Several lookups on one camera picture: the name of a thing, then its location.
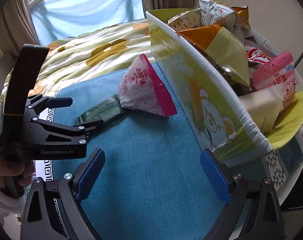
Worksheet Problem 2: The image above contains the dark green snack packet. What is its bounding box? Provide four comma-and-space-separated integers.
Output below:
78, 94, 126, 123

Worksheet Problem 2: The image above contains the pink white triangular snack packet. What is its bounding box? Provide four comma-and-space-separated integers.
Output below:
118, 54, 177, 117

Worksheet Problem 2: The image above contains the gold foil snack packet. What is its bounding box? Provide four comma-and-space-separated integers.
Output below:
231, 6, 251, 30

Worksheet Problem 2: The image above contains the left hand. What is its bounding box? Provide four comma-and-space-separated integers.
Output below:
0, 157, 35, 191

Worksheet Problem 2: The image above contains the floral striped quilt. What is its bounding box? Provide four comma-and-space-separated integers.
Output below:
0, 19, 157, 103

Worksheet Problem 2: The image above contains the beige curtain left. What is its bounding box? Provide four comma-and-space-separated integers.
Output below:
0, 0, 40, 57

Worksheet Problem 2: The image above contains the light blue window cloth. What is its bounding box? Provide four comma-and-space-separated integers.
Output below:
30, 0, 144, 45

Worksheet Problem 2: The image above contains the yellow-green cardboard box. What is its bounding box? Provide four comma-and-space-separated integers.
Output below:
146, 8, 303, 167

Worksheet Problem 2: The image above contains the pink snack packet in box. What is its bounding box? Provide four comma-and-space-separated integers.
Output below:
252, 50, 296, 112

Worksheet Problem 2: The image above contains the orange yellow snack packet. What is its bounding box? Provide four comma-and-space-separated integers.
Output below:
178, 24, 250, 87

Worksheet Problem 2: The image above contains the red white snack packet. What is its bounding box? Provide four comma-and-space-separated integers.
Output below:
244, 41, 274, 65

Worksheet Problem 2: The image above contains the silver white snack packet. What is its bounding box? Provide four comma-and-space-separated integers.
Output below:
198, 0, 237, 29

